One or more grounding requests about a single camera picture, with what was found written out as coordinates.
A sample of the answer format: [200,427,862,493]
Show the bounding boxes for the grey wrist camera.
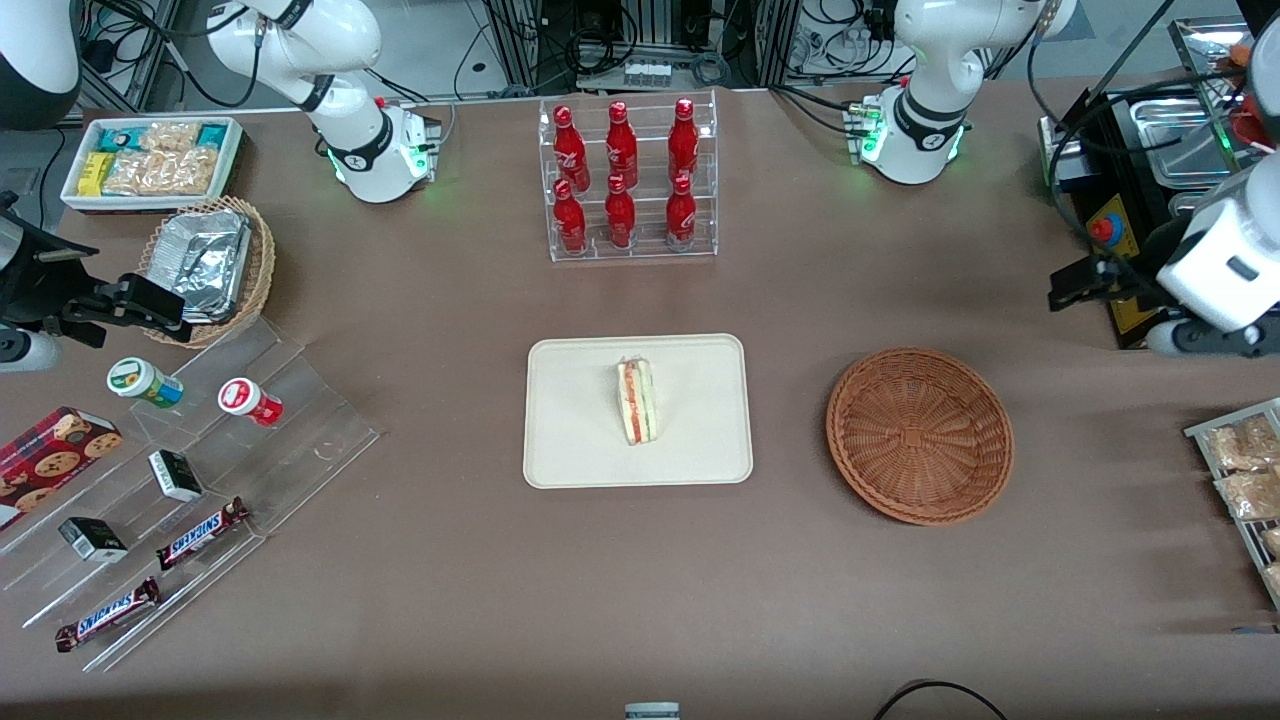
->
[0,330,63,374]
[1146,315,1280,359]

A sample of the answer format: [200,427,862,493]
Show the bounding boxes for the clear acrylic stepped shelf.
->
[0,315,381,673]

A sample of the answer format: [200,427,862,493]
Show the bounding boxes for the black cable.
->
[873,680,1009,720]

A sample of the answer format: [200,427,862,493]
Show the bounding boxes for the red jar with white lid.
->
[218,377,284,428]

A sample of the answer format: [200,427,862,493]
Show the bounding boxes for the clear acrylic bottle rack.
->
[538,88,719,263]

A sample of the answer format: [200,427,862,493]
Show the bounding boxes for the aluminium frame rack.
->
[480,0,801,96]

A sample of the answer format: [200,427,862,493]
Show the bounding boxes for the black diagonal rod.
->
[1085,0,1181,103]

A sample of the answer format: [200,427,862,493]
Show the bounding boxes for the red cola bottle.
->
[553,105,590,191]
[665,174,698,251]
[605,100,639,189]
[553,180,588,254]
[604,175,637,250]
[668,97,700,186]

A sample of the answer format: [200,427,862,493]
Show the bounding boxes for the green jar with sunflower lid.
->
[107,357,185,410]

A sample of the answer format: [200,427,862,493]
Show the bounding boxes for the silver foil pack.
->
[150,210,253,313]
[172,296,241,325]

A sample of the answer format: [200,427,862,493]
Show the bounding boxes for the triangle sandwich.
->
[615,357,659,447]

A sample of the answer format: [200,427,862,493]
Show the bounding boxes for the cream rectangular tray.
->
[523,333,754,490]

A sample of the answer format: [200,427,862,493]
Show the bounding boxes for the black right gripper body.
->
[0,195,131,333]

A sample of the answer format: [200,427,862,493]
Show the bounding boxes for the brown wicker basket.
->
[826,347,1015,527]

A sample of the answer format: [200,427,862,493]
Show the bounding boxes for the clear cracker snack bag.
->
[103,150,166,198]
[150,145,221,196]
[140,120,201,153]

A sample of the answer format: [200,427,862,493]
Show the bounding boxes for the small black carton box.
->
[58,516,129,563]
[148,449,204,503]

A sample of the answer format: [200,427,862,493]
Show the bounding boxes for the Snickers chocolate bar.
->
[155,497,251,572]
[55,577,161,653]

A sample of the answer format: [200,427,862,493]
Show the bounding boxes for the tray of packaged snacks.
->
[1185,398,1280,611]

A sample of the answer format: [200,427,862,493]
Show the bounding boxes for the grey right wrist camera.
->
[0,330,63,374]

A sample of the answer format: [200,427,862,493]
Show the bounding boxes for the white plastic bin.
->
[60,115,246,216]

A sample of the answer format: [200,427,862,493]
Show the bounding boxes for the light wicker basket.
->
[138,195,277,349]

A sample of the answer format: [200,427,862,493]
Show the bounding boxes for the red chocolate chip cookie box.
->
[0,406,123,531]

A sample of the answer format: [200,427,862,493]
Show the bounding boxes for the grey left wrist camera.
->
[1146,315,1280,359]

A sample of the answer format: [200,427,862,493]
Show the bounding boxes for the stainless steel tray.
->
[1130,95,1261,188]
[1168,15,1280,101]

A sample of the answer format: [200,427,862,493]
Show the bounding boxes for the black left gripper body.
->
[1090,222,1191,306]

